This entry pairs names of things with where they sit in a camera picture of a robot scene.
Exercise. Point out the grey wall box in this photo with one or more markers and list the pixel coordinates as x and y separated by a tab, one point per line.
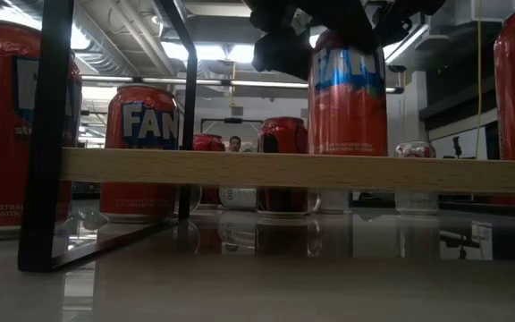
237	111

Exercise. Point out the long ceiling light strip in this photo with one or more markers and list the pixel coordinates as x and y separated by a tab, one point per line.
105	79

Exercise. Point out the red Coca-Cola Zero can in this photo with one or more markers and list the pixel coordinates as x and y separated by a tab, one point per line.
284	134

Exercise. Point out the black dome camera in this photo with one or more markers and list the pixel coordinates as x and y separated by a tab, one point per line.
397	68

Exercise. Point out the black camera stand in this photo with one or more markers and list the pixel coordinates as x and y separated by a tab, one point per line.
457	145

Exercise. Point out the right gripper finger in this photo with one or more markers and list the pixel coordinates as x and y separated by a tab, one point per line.
282	51
356	24

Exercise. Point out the person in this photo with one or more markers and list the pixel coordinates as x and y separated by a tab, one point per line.
235	144

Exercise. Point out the bright ceiling light panel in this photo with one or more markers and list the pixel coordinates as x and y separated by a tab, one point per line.
222	53

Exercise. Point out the red soda can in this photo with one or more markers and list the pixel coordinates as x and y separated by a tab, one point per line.
208	143

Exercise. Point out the wooden shelf with black frame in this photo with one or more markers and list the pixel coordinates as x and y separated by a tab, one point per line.
284	172

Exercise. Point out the silver Diet Coke can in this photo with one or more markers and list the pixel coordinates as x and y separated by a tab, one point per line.
335	201
237	197
414	149

